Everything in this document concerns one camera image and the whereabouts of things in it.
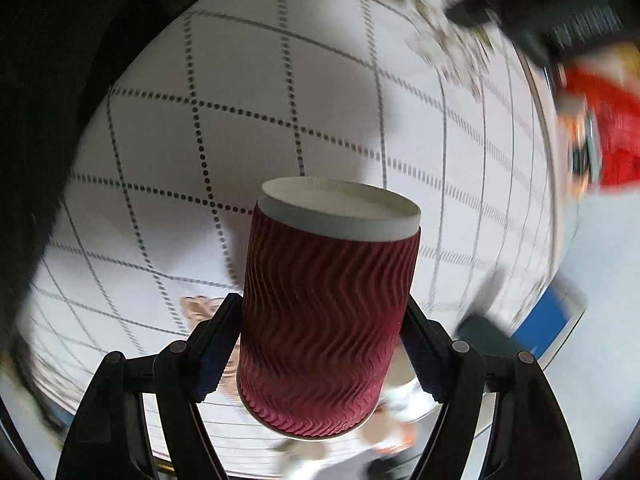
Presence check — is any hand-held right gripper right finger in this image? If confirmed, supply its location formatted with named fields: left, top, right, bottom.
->
left=398, top=303, right=584, bottom=480

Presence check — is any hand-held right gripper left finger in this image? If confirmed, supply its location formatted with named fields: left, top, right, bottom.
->
left=55, top=293, right=244, bottom=480

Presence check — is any red ripple paper cup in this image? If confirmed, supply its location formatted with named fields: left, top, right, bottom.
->
left=236, top=176, right=422, bottom=442

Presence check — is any dark grey object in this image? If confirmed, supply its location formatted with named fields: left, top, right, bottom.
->
left=456, top=314, right=522, bottom=361

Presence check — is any blue and white board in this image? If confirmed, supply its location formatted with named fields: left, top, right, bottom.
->
left=515, top=284, right=589, bottom=367

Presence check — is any white dotted grid tablecloth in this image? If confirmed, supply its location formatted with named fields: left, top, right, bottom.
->
left=27, top=0, right=568, bottom=478

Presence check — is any red blurred object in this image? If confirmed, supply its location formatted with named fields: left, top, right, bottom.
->
left=554, top=42, right=640, bottom=192

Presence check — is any black blurred device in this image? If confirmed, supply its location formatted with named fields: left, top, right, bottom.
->
left=444, top=0, right=628, bottom=63

